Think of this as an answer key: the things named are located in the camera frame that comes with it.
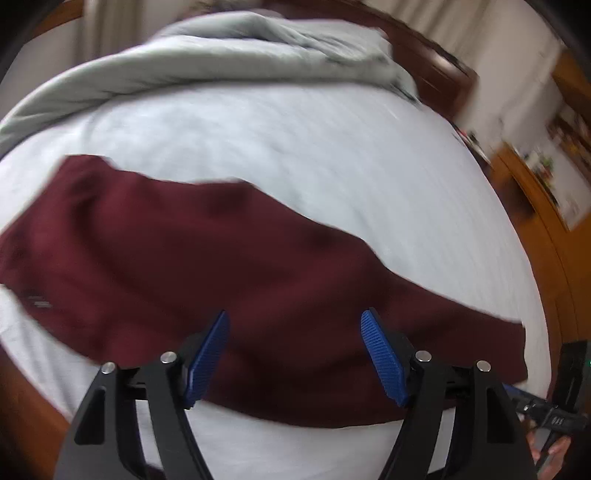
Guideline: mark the grey comforter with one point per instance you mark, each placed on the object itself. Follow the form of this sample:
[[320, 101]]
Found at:
[[207, 55]]

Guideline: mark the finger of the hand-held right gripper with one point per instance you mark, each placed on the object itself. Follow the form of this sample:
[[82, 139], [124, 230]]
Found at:
[[519, 396]]

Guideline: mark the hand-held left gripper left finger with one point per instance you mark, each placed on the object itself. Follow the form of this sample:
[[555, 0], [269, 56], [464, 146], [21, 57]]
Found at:
[[207, 360]]

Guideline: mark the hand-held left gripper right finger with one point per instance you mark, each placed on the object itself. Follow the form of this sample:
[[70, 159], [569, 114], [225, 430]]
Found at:
[[383, 360]]

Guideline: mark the maroon pants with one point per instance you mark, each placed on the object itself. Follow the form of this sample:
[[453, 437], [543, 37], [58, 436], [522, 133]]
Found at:
[[184, 258]]

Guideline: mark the beige curtain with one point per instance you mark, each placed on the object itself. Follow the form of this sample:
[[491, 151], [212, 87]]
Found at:
[[124, 23]]

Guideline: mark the dark wooden headboard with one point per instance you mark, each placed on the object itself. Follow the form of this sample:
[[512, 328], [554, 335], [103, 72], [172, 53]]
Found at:
[[429, 60]]

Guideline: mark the bed with white sheet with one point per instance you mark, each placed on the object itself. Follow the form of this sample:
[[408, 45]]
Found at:
[[323, 161]]

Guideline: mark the wooden shelf cabinet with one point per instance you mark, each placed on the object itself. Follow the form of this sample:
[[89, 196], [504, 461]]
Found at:
[[531, 198]]

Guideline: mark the person's right hand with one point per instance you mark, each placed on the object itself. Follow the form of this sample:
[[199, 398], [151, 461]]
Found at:
[[556, 450]]

